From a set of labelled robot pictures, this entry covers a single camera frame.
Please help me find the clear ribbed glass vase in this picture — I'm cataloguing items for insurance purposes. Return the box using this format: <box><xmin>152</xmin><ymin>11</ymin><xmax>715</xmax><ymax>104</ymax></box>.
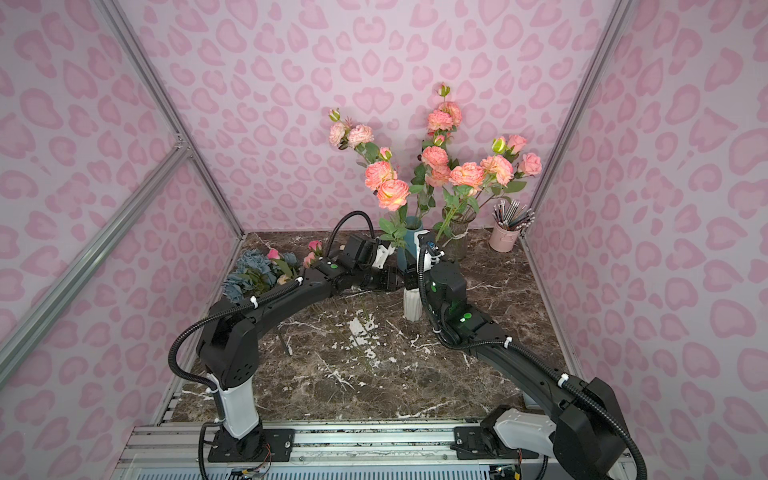
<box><xmin>439</xmin><ymin>206</ymin><xmax>477</xmax><ymax>261</ymax></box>

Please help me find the pink rose with long stem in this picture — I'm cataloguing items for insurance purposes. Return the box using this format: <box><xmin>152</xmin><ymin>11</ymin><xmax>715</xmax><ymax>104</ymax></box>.
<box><xmin>507</xmin><ymin>135</ymin><xmax>528</xmax><ymax>155</ymax></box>

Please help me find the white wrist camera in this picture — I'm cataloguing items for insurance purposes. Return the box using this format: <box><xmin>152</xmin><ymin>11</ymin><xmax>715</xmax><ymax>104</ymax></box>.
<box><xmin>371</xmin><ymin>244</ymin><xmax>392</xmax><ymax>270</ymax></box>
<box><xmin>414</xmin><ymin>230</ymin><xmax>445</xmax><ymax>272</ymax></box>

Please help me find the bunch of artificial flowers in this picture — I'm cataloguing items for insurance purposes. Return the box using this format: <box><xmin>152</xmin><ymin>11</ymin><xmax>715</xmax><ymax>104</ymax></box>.
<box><xmin>223</xmin><ymin>239</ymin><xmax>337</xmax><ymax>355</ymax></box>

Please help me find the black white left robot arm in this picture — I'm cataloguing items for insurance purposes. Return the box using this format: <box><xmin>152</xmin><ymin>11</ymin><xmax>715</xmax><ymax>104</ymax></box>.
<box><xmin>167</xmin><ymin>229</ymin><xmax>398</xmax><ymax>468</ymax></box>

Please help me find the teal cylindrical vase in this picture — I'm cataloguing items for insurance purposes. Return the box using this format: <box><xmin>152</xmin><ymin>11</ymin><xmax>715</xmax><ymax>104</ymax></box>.
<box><xmin>397</xmin><ymin>216</ymin><xmax>423</xmax><ymax>272</ymax></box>

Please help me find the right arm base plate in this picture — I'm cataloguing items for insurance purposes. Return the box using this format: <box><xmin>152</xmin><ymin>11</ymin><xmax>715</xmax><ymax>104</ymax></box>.
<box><xmin>450</xmin><ymin>425</ymin><xmax>540</xmax><ymax>460</ymax></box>

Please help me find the blue grey artificial flower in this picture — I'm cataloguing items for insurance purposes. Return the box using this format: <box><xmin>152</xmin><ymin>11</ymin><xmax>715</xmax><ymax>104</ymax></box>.
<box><xmin>223</xmin><ymin>248</ymin><xmax>300</xmax><ymax>303</ymax></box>

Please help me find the pink cup of straws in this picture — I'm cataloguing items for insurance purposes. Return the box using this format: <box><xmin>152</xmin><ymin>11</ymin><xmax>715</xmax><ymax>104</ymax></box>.
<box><xmin>489</xmin><ymin>200</ymin><xmax>535</xmax><ymax>253</ymax></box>

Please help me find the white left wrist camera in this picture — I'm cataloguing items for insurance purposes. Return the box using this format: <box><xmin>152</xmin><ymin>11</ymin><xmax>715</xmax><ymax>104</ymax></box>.
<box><xmin>371</xmin><ymin>244</ymin><xmax>392</xmax><ymax>270</ymax></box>

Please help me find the coral peony flower branch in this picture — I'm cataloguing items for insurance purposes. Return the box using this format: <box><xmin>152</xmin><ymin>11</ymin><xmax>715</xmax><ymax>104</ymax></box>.
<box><xmin>410</xmin><ymin>146</ymin><xmax>451</xmax><ymax>219</ymax></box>

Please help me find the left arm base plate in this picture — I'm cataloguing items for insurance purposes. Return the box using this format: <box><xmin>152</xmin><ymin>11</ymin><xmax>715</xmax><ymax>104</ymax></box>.
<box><xmin>207</xmin><ymin>426</ymin><xmax>296</xmax><ymax>464</ymax></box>

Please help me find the white ribbed ceramic vase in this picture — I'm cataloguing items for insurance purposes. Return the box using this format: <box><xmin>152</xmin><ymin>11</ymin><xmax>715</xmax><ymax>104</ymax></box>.
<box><xmin>403</xmin><ymin>288</ymin><xmax>423</xmax><ymax>322</ymax></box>

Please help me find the light pink rose with stem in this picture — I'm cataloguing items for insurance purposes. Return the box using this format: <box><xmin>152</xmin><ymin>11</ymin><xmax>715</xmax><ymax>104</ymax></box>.
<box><xmin>505</xmin><ymin>153</ymin><xmax>542</xmax><ymax>193</ymax></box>

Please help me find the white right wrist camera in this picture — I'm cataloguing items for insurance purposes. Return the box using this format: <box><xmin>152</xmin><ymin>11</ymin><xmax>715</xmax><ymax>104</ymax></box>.
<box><xmin>414</xmin><ymin>230</ymin><xmax>445</xmax><ymax>272</ymax></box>

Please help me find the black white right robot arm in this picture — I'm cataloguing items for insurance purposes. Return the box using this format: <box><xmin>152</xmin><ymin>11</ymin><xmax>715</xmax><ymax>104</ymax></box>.
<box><xmin>414</xmin><ymin>230</ymin><xmax>648</xmax><ymax>479</ymax></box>

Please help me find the large pink peony branch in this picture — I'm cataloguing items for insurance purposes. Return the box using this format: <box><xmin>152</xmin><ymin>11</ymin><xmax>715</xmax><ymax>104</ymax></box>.
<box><xmin>435</xmin><ymin>136</ymin><xmax>520</xmax><ymax>241</ymax></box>

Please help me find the pale pink peony branch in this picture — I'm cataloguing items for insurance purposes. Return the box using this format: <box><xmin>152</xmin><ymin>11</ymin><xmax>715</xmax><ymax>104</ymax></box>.
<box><xmin>328</xmin><ymin>108</ymin><xmax>391</xmax><ymax>167</ymax></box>

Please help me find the pink peony flower branch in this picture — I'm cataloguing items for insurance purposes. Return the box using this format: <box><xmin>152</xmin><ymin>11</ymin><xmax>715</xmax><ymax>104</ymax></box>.
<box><xmin>422</xmin><ymin>83</ymin><xmax>463</xmax><ymax>149</ymax></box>

